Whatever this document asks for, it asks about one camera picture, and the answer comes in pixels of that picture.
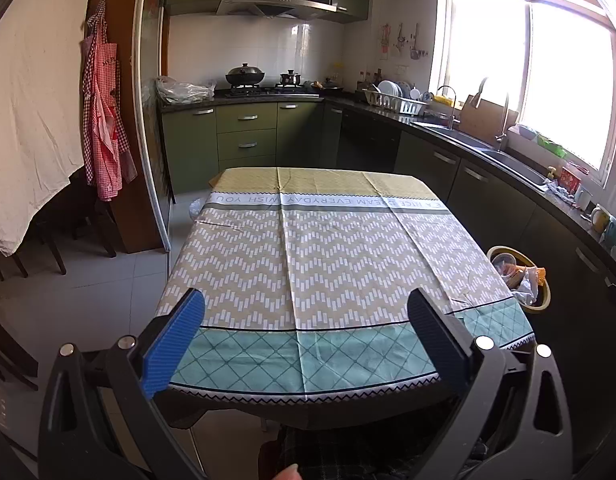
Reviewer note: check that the blue bowl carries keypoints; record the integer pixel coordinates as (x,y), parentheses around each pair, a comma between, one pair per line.
(528,132)

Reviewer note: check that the yellow mug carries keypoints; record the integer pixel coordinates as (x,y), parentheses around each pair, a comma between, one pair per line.
(599,219)

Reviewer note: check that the white plastic bag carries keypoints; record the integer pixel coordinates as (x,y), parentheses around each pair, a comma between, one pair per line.
(197,208)

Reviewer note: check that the black built-in appliance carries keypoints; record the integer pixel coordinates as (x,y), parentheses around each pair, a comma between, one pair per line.
(368,142)

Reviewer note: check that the green bowl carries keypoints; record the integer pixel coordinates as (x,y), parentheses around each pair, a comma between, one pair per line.
(553,147)

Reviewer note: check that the gas stove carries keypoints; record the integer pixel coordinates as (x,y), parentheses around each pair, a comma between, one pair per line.
(268,90)

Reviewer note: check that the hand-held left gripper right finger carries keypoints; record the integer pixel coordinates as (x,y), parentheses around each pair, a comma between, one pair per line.
(433,335)

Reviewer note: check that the stainless steel kitchen sink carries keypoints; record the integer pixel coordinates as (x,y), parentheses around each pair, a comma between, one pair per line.
(513,162)

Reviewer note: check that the dark sauce bottle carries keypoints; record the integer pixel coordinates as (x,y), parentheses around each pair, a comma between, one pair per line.
(363,80)

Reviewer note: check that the clear plastic bag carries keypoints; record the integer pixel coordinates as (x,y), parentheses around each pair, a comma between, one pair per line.
(183,91)

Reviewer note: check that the wooden cutting board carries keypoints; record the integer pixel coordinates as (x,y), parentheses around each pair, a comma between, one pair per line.
(483,117)

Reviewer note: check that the clear plastic cup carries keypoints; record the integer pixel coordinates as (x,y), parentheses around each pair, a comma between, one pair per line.
(503,261)

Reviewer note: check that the crumpled white wrapper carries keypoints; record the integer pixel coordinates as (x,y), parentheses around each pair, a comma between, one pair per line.
(528,292)

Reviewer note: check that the black wok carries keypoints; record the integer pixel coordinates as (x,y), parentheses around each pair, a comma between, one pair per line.
(244,77)

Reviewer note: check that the red checked apron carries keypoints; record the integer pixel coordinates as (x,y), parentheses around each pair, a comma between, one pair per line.
(105,125)

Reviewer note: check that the tall metal faucet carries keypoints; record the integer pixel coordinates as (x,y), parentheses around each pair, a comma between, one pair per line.
(501,130)

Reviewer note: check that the white plate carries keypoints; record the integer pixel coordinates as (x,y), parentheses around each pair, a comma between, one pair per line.
(388,89)

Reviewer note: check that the red printed box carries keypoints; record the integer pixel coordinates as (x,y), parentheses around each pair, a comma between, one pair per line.
(569,180)

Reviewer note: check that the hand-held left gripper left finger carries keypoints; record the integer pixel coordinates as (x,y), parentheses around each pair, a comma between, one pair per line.
(175,340)

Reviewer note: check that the dark wooden chair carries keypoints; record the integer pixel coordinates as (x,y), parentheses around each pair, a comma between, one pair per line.
(88,210)

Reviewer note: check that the yellow-rimmed waste bin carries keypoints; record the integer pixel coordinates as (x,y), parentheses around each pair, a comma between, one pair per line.
(544,300)

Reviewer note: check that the brown wooden door frame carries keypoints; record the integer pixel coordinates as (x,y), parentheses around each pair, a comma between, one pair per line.
(133,220)

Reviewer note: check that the curved metal faucet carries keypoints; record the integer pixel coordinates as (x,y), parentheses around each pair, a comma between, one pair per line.
(455,115)

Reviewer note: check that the white hanging cloth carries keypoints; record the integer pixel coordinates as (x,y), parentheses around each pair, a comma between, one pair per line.
(33,110)

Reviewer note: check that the small yellow bottle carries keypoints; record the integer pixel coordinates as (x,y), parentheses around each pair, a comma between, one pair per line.
(552,173)

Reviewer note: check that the black frying pan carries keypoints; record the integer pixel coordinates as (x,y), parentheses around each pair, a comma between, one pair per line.
(329,88)

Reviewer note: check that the white dish rack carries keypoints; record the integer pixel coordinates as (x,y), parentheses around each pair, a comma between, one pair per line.
(398,105)

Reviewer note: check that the light blue mug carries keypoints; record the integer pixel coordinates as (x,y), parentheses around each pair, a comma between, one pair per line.
(614,232)

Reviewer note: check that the patterned tablecloth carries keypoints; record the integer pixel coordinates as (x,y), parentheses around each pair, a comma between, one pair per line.
(313,260)

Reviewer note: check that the wall utensil rack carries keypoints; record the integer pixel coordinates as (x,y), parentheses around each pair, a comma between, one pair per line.
(403,40)

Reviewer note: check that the small lidded pot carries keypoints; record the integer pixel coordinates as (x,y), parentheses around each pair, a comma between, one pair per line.
(290,80)

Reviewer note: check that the kitchen window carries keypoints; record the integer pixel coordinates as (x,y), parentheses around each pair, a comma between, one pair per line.
(563,85)

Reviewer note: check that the yellow snack packet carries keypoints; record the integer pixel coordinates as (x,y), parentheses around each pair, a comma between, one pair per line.
(538,274)

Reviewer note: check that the person's left hand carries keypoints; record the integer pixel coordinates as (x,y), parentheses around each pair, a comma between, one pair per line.
(288,473)

